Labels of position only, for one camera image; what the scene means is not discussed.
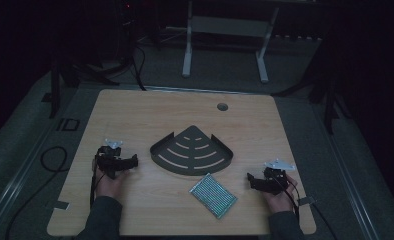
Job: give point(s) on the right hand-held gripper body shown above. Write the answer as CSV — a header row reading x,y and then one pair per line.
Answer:
x,y
273,177

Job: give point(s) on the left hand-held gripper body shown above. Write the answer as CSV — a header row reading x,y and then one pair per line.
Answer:
x,y
109,159

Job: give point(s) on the person's right hand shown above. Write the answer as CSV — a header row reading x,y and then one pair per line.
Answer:
x,y
282,198

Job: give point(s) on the person's left hand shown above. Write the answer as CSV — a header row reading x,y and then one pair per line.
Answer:
x,y
109,186

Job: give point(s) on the grey tape piece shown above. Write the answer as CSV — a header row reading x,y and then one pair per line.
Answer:
x,y
61,205
307,200

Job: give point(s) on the dark corner shelf tray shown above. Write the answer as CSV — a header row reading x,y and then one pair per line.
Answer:
x,y
191,150

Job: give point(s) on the black tripod stand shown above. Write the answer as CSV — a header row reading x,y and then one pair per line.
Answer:
x,y
328,83
85,56

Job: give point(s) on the white metal stand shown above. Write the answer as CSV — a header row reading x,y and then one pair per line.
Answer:
x,y
225,36

